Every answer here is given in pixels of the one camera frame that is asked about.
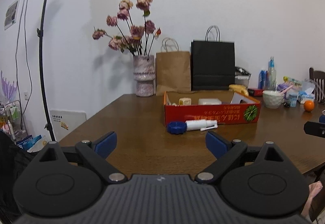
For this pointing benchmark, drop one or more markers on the tissue pack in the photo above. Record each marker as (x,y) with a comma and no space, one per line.
(303,97)

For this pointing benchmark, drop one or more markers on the brown paper bag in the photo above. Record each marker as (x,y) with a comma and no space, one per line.
(173,69)

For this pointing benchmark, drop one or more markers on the orange fruit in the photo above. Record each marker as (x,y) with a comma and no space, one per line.
(309,105)

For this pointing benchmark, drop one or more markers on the small red box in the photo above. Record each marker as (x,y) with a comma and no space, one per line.
(255,92)

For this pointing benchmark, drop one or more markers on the yellow mug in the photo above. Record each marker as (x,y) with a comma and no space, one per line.
(241,89)

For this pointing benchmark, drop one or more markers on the dark blue ridged cap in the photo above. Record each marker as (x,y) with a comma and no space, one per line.
(176,128)

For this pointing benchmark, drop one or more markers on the white floor box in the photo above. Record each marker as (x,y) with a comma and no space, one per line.
(64,122)

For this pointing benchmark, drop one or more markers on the red cardboard box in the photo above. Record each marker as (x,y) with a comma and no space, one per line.
(235,108)

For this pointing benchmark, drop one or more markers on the blue soda can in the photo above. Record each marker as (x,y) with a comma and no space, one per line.
(263,80)

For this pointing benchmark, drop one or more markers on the small yogurt cup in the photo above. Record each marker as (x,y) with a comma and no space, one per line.
(293,99)

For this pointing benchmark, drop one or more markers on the white spray bottle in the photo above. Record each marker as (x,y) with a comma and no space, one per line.
(201,124)

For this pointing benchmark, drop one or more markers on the wall poster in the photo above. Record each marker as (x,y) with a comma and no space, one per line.
(10,15)

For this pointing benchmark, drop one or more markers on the wire storage rack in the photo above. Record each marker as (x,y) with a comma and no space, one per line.
(12,121)

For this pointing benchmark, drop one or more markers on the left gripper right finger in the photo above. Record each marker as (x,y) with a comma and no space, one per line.
(229,155)

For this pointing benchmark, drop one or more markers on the beige cube container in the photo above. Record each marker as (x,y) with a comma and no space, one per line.
(185,101)

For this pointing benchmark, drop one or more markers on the clear food container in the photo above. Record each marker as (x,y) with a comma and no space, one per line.
(242,77)

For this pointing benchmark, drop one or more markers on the dark wooden chair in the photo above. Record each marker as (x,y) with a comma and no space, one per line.
(318,77)

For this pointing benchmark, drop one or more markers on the pink ceramic vase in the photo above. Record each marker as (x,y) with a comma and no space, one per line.
(144,75)

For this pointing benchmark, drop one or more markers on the white plastic pill bottle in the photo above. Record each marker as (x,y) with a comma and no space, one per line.
(209,101)

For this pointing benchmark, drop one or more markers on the black paper bag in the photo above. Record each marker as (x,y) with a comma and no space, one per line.
(212,62)

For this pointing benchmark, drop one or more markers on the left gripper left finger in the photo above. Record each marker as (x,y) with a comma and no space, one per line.
(93,155)

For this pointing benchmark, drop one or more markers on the white ceramic bowl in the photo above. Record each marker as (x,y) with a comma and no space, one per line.
(272,99)

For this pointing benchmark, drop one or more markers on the clear glass bottle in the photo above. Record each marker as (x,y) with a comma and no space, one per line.
(271,75)

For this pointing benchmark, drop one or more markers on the dried pink roses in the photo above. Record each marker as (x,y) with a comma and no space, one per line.
(135,39)

